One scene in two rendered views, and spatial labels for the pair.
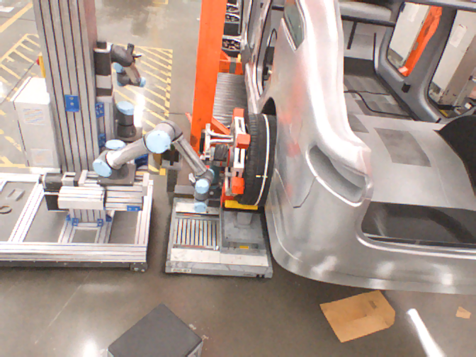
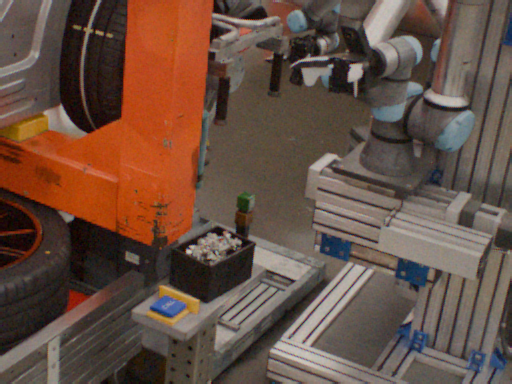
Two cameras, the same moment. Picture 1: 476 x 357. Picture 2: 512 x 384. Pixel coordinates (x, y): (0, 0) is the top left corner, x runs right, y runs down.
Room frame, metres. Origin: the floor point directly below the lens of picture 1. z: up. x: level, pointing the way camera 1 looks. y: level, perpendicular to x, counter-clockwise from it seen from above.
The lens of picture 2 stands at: (4.56, 2.04, 1.89)
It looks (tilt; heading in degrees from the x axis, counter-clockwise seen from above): 26 degrees down; 216
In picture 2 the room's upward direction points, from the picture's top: 7 degrees clockwise
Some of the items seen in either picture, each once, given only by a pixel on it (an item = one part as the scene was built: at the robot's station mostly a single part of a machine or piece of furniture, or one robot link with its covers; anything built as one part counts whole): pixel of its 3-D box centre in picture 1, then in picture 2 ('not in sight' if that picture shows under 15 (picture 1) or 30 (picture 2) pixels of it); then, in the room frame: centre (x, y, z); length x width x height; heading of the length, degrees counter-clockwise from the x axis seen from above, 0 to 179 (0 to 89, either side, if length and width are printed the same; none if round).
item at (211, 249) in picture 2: (173, 149); (212, 261); (2.67, 0.56, 0.51); 0.20 x 0.14 x 0.13; 2
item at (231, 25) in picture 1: (228, 24); not in sight; (7.23, 0.62, 0.39); 0.66 x 0.66 x 0.24
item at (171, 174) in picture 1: (172, 171); (189, 364); (2.74, 0.57, 0.21); 0.10 x 0.10 x 0.42; 9
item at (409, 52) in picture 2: (120, 65); (397, 55); (2.59, 0.97, 1.21); 0.11 x 0.08 x 0.09; 178
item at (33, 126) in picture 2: not in sight; (17, 122); (2.75, -0.16, 0.71); 0.14 x 0.14 x 0.05; 9
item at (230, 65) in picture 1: (229, 58); not in sight; (4.63, 0.31, 0.69); 0.52 x 0.17 x 0.35; 99
